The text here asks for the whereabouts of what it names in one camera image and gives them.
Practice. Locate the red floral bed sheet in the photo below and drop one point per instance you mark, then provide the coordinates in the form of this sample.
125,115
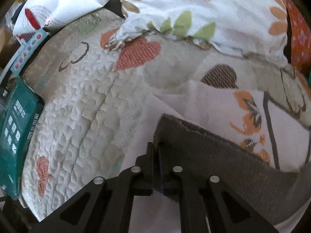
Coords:
297,50

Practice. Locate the white floral pillow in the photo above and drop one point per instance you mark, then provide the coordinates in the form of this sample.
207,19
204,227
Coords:
233,27

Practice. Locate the quilted heart pattern bedspread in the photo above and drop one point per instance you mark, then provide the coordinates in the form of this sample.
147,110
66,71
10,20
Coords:
94,99

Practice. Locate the teal strip with coloured shapes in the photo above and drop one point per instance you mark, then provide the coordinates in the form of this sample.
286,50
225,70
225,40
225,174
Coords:
31,42

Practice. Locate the white garment with grey trim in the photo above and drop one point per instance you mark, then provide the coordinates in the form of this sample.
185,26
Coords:
242,136

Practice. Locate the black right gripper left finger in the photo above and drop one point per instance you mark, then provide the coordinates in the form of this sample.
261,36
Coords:
103,205

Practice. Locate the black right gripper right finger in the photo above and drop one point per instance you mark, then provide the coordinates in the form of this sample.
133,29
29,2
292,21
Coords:
206,204

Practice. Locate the white paper bag red print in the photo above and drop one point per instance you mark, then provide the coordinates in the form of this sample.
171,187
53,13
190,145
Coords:
52,15

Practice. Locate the green plastic package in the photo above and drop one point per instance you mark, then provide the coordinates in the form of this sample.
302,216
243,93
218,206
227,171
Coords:
18,122

